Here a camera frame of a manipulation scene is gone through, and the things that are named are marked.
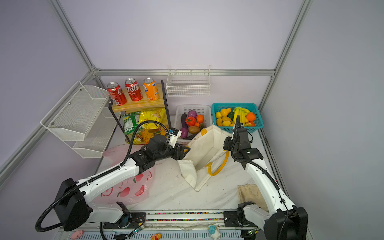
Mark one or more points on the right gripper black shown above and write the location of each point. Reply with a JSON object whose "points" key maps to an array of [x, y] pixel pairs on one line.
{"points": [[226, 146]]}

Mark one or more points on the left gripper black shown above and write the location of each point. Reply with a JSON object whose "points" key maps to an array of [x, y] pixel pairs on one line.
{"points": [[178, 152]]}

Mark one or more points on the white canvas tote bag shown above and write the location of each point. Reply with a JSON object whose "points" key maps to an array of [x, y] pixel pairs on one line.
{"points": [[206, 158]]}

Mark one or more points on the pink plastic grocery bag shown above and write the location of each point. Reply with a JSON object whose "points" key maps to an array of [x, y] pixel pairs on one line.
{"points": [[131, 191]]}

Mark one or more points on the orange soda can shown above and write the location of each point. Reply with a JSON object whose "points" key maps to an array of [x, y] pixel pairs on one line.
{"points": [[151, 89]]}

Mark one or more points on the red cola can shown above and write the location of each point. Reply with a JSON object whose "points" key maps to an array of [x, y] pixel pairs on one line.
{"points": [[133, 89], [116, 93]]}

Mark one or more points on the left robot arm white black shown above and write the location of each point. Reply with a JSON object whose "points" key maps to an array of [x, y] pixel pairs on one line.
{"points": [[72, 206]]}

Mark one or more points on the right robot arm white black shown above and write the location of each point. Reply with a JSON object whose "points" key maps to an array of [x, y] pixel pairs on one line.
{"points": [[267, 186]]}

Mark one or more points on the orange fruit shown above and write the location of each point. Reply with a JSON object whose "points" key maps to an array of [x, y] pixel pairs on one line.
{"points": [[250, 117]]}

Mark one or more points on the banana bunch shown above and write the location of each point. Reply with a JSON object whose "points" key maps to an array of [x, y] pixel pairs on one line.
{"points": [[242, 114]]}

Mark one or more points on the yellow chips bag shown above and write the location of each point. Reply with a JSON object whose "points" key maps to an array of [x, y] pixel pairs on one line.
{"points": [[154, 114]]}

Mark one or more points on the yellow pear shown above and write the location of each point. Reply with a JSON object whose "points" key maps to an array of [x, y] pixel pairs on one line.
{"points": [[225, 112]]}

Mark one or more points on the green snack bag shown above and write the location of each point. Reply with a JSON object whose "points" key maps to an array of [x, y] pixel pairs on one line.
{"points": [[130, 122]]}

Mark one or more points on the brown potato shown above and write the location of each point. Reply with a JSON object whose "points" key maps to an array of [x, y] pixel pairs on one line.
{"points": [[194, 130]]}

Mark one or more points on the dark eggplant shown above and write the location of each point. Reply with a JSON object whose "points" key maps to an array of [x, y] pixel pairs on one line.
{"points": [[183, 121]]}

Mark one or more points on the teal plastic fruit basket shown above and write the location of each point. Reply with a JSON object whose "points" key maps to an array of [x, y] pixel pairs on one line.
{"points": [[216, 107]]}

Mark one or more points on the red tomato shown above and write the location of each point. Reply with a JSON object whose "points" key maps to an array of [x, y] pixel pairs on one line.
{"points": [[190, 121]]}

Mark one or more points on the small orange vegetable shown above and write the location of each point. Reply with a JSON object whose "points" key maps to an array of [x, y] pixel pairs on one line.
{"points": [[200, 119]]}

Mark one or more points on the wooden two-tier shelf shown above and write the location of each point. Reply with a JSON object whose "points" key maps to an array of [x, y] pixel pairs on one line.
{"points": [[132, 106]]}

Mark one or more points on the white plastic vegetable basket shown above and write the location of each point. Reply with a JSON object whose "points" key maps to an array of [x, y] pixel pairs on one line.
{"points": [[184, 109]]}

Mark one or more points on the purple onion top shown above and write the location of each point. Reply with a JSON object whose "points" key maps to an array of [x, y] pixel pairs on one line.
{"points": [[192, 114]]}

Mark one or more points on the orange bear toy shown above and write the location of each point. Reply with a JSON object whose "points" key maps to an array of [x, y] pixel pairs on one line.
{"points": [[157, 236]]}

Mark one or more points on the blue white toy figure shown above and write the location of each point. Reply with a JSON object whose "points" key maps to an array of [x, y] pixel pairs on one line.
{"points": [[214, 232]]}

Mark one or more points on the white wire wall basket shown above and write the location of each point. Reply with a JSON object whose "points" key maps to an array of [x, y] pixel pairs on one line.
{"points": [[189, 81]]}

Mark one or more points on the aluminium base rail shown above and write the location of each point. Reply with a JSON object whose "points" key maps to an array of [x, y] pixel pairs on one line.
{"points": [[133, 220]]}

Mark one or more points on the white mesh wall rack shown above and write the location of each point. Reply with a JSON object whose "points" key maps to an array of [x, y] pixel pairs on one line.
{"points": [[82, 120]]}

